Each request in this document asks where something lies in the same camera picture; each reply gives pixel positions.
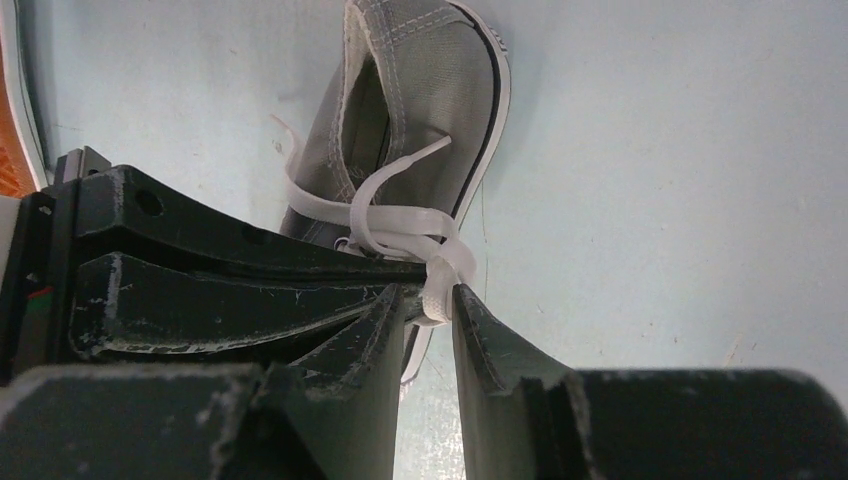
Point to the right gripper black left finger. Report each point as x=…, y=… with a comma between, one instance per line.
x=331, y=414

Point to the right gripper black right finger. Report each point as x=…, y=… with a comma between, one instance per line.
x=525, y=415

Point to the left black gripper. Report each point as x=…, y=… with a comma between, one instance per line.
x=124, y=306

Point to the grey canvas sneaker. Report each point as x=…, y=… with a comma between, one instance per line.
x=408, y=126

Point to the overturned sneaker orange sole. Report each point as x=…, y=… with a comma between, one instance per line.
x=23, y=168

